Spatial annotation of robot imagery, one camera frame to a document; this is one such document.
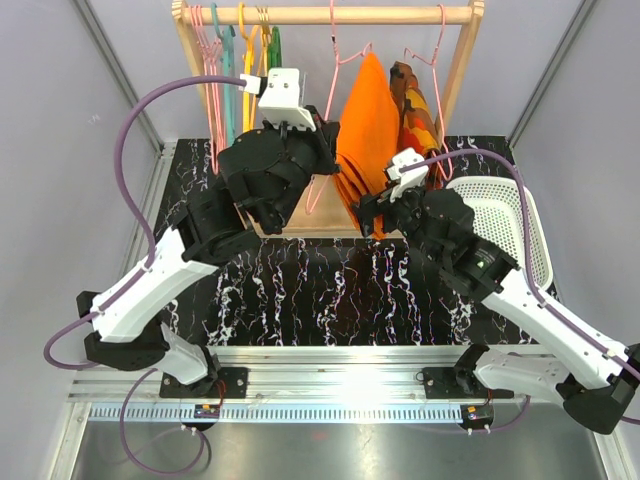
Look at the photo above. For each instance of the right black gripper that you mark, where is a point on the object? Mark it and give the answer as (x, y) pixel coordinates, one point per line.
(370, 206)

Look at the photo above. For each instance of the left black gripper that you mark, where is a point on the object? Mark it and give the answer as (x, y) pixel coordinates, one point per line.
(322, 140)

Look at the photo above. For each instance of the pink wire hanger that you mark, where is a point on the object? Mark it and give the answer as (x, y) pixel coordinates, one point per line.
(408, 53)
(313, 198)

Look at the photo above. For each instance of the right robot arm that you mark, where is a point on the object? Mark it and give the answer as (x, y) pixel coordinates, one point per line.
(594, 379)

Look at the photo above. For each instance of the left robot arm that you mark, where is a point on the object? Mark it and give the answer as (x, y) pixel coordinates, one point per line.
(127, 332)

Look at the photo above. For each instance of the camouflage orange trousers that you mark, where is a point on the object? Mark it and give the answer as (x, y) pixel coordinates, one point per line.
(416, 126)

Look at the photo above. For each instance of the green hanger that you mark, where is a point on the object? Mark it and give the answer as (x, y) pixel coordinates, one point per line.
(274, 49)

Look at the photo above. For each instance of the yellow hanger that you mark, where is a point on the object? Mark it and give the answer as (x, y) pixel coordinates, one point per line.
(249, 60)

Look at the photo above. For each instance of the teal hanger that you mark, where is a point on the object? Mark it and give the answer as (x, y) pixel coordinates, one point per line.
(226, 36)

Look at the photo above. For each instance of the white plastic basket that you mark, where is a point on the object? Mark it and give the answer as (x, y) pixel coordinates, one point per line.
(498, 218)

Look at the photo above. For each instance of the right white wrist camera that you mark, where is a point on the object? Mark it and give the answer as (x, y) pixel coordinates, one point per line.
(406, 170)

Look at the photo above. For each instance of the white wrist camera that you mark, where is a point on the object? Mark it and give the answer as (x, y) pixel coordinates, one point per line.
(406, 170)
(280, 94)

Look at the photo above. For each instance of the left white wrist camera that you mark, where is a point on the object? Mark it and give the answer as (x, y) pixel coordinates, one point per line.
(280, 94)

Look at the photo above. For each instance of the pink wire hangers left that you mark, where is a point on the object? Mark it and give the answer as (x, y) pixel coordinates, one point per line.
(211, 51)

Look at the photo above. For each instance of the aluminium mounting rail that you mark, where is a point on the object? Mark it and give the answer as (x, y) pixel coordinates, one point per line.
(392, 384)

